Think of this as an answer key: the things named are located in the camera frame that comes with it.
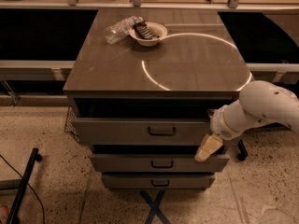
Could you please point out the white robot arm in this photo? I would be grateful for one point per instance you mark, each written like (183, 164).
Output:
(259, 103)

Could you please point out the dark snack bag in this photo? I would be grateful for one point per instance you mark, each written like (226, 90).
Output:
(144, 31)

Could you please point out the grey bottom drawer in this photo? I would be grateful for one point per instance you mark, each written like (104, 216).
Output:
(158, 181)

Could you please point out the grey top drawer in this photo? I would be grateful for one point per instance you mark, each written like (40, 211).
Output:
(137, 132)

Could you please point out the grey drawer cabinet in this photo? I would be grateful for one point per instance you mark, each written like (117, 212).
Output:
(195, 68)

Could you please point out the wire mesh basket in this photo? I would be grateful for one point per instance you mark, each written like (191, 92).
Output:
(68, 125)

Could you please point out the white paper bowl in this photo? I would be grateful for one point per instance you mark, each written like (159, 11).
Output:
(156, 28)

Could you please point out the black metal stand leg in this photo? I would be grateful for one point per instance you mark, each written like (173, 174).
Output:
(13, 214)

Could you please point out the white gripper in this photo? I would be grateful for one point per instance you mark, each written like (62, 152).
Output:
(220, 128)

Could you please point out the grey middle drawer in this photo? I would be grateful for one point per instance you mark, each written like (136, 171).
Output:
(129, 163)

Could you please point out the grey shelf rail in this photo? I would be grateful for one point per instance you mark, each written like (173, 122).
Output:
(35, 70)

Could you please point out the clear plastic water bottle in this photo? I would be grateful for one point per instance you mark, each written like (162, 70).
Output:
(118, 31)

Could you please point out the grey drawer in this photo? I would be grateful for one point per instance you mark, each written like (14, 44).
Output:
(129, 163)
(158, 181)
(137, 132)

